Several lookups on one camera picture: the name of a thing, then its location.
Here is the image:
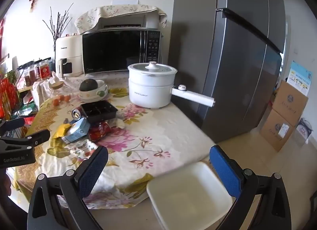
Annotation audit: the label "clear plastic wrapper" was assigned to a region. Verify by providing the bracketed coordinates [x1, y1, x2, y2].
[74, 139, 98, 158]

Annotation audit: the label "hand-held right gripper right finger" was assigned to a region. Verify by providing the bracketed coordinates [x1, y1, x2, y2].
[209, 145, 293, 230]

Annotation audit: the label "floral cover cloth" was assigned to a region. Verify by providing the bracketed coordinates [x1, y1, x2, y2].
[74, 4, 168, 35]

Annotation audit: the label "yellow wrapper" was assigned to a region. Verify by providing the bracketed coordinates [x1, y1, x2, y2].
[53, 123, 72, 138]

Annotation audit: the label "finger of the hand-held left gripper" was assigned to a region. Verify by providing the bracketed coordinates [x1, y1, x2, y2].
[0, 129, 51, 151]
[0, 118, 25, 134]

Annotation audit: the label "silver drink can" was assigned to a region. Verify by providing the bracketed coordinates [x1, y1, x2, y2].
[71, 108, 84, 121]

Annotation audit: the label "white plastic bin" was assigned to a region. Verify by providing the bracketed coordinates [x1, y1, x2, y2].
[146, 162, 234, 230]

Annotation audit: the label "cream air fryer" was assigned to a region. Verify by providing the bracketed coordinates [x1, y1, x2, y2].
[54, 34, 84, 78]

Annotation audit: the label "dried dark branches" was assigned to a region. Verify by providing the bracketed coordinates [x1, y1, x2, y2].
[43, 3, 74, 44]

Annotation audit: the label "black microwave oven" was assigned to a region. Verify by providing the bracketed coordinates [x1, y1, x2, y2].
[82, 28, 162, 75]

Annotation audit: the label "floral tablecloth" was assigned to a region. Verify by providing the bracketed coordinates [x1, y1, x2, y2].
[15, 71, 216, 209]

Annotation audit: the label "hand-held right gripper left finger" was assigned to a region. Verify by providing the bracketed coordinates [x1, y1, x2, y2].
[27, 146, 109, 230]

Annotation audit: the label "dark green squash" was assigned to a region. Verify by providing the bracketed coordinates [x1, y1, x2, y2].
[79, 79, 98, 92]

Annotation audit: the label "blue snack packet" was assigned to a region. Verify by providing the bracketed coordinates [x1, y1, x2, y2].
[62, 117, 91, 144]

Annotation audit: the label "red packets on rack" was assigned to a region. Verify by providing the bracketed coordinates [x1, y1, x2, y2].
[0, 78, 20, 119]

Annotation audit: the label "white electric pot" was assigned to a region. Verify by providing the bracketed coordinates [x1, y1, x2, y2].
[127, 61, 215, 109]

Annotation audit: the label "brown cardboard box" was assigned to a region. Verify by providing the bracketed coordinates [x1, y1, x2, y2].
[260, 110, 297, 152]
[272, 80, 309, 127]

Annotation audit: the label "bag of orange tomatoes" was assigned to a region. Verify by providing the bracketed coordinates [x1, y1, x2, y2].
[53, 93, 72, 106]

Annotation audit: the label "white printed bag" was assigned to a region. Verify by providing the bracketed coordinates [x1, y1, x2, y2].
[296, 118, 312, 144]

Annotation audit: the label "stack of white bowls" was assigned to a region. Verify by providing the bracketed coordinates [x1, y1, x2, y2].
[79, 80, 109, 101]

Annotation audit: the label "red snack packet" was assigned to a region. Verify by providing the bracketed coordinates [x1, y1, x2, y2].
[88, 121, 112, 142]

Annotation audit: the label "white appliance under cloth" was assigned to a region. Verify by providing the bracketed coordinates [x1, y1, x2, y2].
[95, 14, 159, 32]

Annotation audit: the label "black plastic tray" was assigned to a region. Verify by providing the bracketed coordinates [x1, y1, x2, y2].
[80, 100, 118, 124]

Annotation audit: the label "grey refrigerator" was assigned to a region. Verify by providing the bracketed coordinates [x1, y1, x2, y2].
[168, 0, 286, 144]

